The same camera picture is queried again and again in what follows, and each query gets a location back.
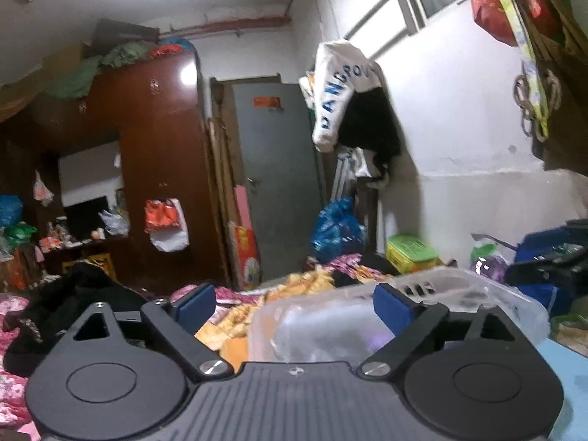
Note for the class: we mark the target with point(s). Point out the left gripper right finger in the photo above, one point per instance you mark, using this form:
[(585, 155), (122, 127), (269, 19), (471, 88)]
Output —
[(414, 326)]

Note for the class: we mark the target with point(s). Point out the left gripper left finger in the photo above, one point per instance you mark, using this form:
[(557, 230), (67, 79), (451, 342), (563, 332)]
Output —
[(174, 325)]

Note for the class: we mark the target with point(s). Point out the purple tissue pack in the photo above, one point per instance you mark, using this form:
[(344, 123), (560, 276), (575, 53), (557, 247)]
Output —
[(337, 330)]

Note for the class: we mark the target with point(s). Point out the blue shopping bag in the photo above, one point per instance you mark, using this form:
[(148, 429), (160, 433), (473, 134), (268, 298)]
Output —
[(529, 272)]

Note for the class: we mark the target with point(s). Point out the yellow orange blanket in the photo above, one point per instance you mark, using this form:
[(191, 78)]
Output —
[(228, 330)]

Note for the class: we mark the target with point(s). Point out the green yellow box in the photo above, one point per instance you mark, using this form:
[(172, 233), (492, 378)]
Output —
[(409, 255)]

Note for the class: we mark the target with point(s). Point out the purple plastic bag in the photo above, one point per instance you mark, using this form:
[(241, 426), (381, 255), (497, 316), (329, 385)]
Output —
[(490, 259)]

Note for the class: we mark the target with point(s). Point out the white plastic basket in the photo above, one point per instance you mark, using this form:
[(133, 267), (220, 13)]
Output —
[(459, 290)]

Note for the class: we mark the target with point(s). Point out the red brown wooden wardrobe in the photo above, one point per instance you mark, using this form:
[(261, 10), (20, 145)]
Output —
[(152, 111)]

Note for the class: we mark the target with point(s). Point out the red poster bag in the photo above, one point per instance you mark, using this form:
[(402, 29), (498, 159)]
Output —
[(247, 258)]

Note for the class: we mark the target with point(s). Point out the orange white hanging bag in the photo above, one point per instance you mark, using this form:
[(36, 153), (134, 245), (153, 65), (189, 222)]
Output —
[(165, 224)]

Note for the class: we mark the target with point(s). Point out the blue plastic bag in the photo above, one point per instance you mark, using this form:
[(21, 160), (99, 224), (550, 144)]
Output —
[(337, 231)]

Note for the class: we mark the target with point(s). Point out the black clothes pile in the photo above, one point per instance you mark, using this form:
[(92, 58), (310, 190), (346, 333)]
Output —
[(53, 308)]

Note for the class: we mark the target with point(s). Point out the black television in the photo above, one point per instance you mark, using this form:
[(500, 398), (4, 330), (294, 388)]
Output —
[(83, 218)]

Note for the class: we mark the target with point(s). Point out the pink floral bedding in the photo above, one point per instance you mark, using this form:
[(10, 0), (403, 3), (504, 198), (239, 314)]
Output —
[(15, 416)]

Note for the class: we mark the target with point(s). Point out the black hanging garment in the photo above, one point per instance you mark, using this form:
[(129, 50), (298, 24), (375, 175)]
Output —
[(369, 123)]

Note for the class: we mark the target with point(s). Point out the grey metal door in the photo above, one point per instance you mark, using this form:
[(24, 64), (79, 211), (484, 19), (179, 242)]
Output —
[(281, 173)]

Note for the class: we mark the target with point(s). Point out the brown hanging bag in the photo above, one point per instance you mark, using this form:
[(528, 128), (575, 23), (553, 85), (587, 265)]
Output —
[(560, 48)]

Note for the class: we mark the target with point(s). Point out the white hoodie blue letters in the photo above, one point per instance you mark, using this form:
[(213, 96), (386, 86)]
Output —
[(341, 70)]

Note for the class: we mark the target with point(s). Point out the red hanging bag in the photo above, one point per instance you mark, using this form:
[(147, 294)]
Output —
[(490, 15)]

